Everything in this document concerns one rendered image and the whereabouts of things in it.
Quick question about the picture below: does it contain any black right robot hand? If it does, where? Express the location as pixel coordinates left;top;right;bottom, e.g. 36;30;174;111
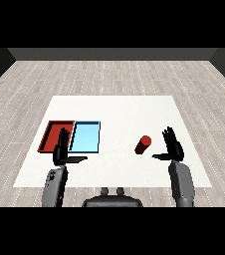
151;126;185;162

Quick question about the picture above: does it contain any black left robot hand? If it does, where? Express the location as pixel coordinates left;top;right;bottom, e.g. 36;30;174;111
52;127;89;167

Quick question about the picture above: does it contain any red shallow open box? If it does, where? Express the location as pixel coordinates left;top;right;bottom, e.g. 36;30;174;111
37;120;76;154

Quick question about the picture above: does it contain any light blue shallow open box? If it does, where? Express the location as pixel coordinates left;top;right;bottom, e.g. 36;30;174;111
68;121;102;154

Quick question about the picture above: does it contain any red can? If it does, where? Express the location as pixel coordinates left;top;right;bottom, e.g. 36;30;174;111
133;134;152;155

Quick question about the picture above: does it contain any dark grey robot body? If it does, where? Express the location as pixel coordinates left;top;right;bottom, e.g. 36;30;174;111
82;187;144;208

